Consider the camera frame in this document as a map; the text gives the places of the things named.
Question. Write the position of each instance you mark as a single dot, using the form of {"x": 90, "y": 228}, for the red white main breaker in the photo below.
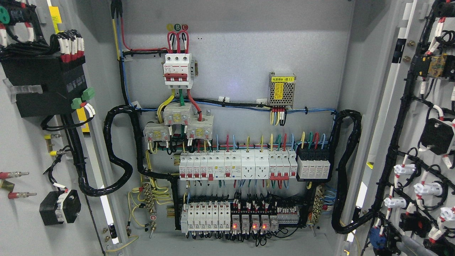
{"x": 178, "y": 72}

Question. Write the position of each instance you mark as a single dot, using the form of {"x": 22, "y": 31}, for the metal mesh power supply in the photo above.
{"x": 282, "y": 88}

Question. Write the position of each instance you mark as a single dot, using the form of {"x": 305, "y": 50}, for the white sockets breaker row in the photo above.
{"x": 253, "y": 164}

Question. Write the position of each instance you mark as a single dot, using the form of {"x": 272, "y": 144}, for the grey cabinet door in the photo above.
{"x": 399, "y": 197}
{"x": 23, "y": 148}

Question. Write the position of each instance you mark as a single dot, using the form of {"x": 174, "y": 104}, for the black digital power meter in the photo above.
{"x": 46, "y": 85}

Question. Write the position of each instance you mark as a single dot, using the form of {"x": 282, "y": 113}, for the grey current transformer cluster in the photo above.
{"x": 176, "y": 114}

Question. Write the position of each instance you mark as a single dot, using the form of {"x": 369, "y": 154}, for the yellow terminal connector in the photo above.
{"x": 55, "y": 144}

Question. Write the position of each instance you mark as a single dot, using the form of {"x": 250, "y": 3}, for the lower relay terminal row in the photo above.
{"x": 235, "y": 218}

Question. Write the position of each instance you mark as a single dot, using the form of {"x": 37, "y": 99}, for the black white surge protector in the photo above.
{"x": 313, "y": 164}

